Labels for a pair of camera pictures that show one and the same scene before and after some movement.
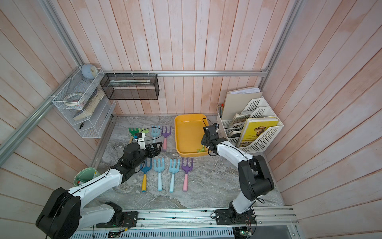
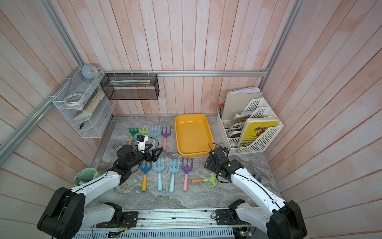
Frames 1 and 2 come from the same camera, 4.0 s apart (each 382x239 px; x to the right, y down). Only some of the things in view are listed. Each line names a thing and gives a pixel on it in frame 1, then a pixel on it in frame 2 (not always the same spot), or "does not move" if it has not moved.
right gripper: [204, 140] → [211, 164]
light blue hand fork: [174, 171] does not move
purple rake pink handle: [165, 134] does not move
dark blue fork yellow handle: [143, 177] does not move
